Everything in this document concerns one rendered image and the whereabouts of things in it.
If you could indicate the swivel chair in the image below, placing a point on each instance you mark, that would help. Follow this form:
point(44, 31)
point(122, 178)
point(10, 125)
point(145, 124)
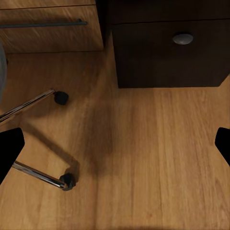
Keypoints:
point(67, 181)

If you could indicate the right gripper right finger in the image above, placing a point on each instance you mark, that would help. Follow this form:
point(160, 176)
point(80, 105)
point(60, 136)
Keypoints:
point(222, 142)

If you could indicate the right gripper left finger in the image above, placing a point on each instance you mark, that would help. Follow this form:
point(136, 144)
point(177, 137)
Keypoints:
point(11, 144)

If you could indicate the cabinet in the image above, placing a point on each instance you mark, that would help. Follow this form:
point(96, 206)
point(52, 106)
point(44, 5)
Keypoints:
point(170, 43)
point(32, 26)

